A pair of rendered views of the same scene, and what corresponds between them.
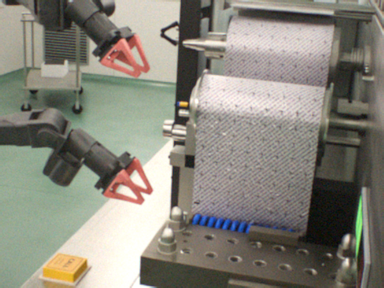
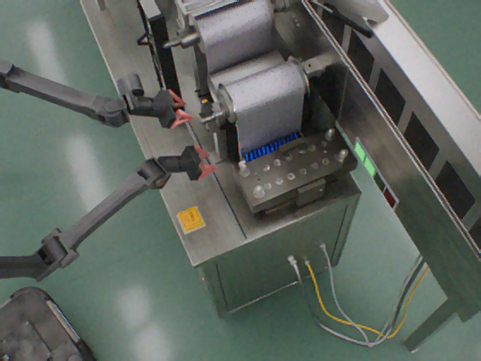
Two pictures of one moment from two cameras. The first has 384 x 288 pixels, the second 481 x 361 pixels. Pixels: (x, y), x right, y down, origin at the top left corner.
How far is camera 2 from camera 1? 1.35 m
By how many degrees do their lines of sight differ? 50
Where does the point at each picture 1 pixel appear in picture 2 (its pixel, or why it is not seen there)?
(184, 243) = (259, 181)
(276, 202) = (284, 127)
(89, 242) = (174, 188)
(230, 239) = (274, 161)
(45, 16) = (118, 124)
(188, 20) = (159, 30)
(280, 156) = (284, 112)
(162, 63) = not seen: outside the picture
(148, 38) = not seen: outside the picture
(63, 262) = (189, 217)
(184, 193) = (221, 138)
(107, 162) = (191, 165)
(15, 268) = not seen: outside the picture
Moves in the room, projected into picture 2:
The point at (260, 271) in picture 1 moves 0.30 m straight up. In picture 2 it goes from (307, 177) to (313, 129)
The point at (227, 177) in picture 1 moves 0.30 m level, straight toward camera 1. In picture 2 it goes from (257, 132) to (312, 198)
